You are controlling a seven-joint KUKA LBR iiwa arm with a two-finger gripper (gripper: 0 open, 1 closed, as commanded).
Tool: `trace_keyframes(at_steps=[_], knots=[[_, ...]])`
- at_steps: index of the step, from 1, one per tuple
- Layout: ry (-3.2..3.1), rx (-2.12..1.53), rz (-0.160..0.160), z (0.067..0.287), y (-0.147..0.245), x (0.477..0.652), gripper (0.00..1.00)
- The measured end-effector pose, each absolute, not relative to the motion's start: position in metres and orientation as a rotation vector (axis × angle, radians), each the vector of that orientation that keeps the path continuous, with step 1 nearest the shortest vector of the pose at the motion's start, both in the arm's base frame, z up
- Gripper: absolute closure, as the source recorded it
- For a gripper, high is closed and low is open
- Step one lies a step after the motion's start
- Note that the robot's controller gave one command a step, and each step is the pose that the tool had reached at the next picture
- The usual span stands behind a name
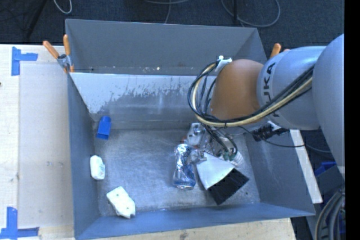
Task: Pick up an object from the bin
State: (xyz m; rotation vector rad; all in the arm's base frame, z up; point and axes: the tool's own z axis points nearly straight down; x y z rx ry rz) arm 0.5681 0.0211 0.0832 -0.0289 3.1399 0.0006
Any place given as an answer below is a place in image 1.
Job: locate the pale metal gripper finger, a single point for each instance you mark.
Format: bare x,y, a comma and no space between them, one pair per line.
200,156

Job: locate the crushed clear plastic bottle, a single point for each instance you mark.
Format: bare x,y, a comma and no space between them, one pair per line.
184,170

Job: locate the white brush with black bristles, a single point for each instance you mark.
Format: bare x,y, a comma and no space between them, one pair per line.
216,174

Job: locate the grey metal bin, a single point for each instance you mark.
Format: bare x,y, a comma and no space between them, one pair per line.
146,149

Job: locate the white block with dark dots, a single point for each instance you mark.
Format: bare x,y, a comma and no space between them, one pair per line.
121,202

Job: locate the blue plastic block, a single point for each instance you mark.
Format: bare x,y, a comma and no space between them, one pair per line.
104,127

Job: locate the white oblong bar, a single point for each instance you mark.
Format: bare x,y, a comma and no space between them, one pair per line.
97,167

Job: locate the pale wood flat board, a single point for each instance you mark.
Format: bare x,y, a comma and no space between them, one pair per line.
42,135

